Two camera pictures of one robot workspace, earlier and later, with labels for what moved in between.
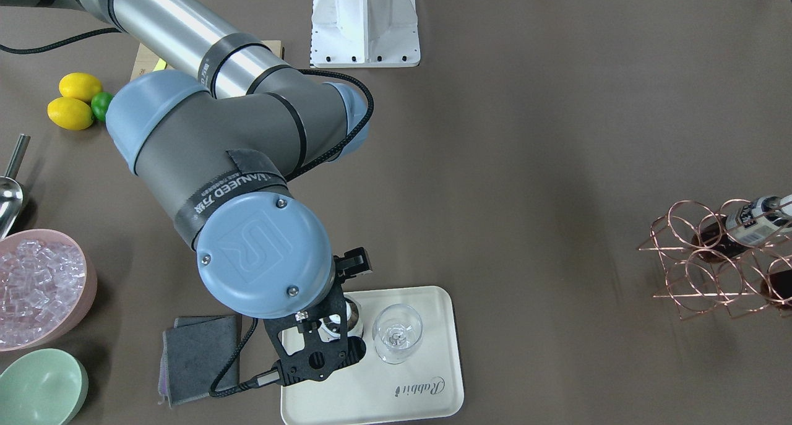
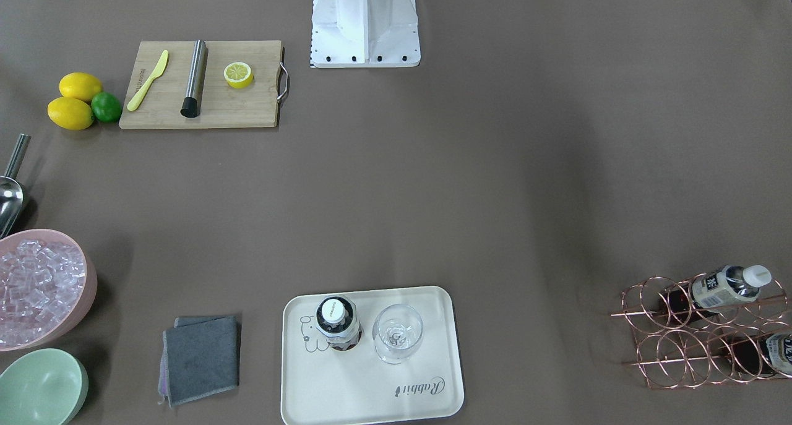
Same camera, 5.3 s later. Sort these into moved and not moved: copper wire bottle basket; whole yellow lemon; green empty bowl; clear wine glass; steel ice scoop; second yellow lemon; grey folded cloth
Moved: copper wire bottle basket
Not moved: grey folded cloth; green empty bowl; second yellow lemon; steel ice scoop; clear wine glass; whole yellow lemon
